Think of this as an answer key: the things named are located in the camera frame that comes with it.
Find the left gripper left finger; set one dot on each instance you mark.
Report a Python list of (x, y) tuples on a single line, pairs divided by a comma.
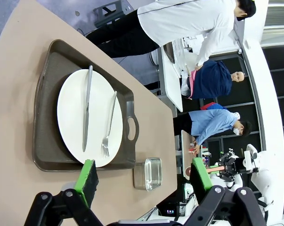
[(87, 179)]

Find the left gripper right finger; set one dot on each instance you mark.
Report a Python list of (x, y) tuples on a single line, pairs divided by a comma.
[(200, 179)]

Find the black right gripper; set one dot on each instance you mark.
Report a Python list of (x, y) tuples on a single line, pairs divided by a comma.
[(236, 166)]

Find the silver fork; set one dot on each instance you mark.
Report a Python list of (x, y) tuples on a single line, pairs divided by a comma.
[(105, 144)]

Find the brown plastic serving tray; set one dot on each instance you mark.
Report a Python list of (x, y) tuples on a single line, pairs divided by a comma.
[(50, 141), (169, 53)]

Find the silver table knife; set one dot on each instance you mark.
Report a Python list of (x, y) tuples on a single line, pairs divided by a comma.
[(87, 113)]

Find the round white plate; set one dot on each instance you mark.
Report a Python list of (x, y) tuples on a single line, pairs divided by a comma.
[(68, 113)]

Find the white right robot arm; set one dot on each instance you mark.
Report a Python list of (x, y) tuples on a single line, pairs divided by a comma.
[(265, 164)]

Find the person's right forearm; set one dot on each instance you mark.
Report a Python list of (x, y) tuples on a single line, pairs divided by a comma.
[(204, 53)]

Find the person's right hand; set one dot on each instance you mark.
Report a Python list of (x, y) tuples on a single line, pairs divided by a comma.
[(198, 67)]

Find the small beige side table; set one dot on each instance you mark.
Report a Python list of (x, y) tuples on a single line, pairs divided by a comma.
[(186, 146)]

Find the rectangular steel container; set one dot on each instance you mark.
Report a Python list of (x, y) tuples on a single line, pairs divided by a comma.
[(153, 174)]

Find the person in blue shirt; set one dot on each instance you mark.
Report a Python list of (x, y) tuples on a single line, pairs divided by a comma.
[(210, 122)]

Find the mannequin in navy top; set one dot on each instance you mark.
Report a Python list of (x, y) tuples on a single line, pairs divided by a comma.
[(210, 80)]

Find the white table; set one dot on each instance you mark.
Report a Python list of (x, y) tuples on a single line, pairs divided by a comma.
[(172, 87)]

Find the person in white shirt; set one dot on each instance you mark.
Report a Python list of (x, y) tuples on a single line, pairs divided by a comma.
[(179, 21)]

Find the grey plastic stool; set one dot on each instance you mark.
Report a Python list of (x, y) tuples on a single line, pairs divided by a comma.
[(111, 15)]

